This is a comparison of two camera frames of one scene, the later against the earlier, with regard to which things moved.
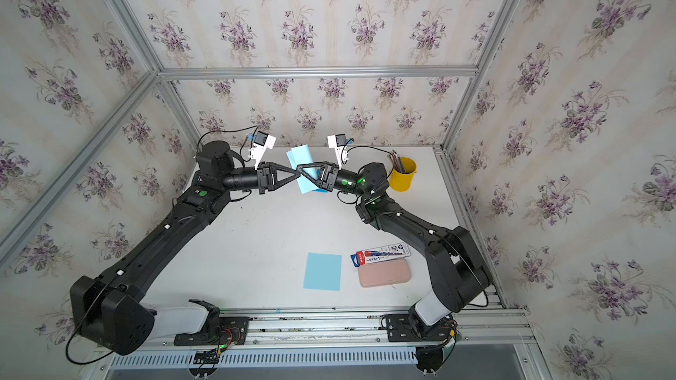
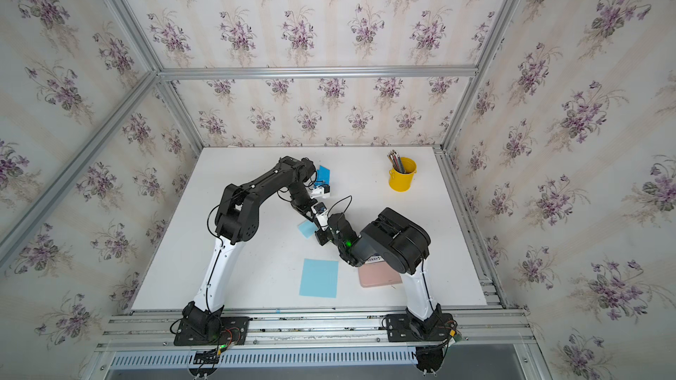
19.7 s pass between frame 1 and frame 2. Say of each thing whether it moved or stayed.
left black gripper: moved
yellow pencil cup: stayed
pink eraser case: stayed
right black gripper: moved
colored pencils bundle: stayed
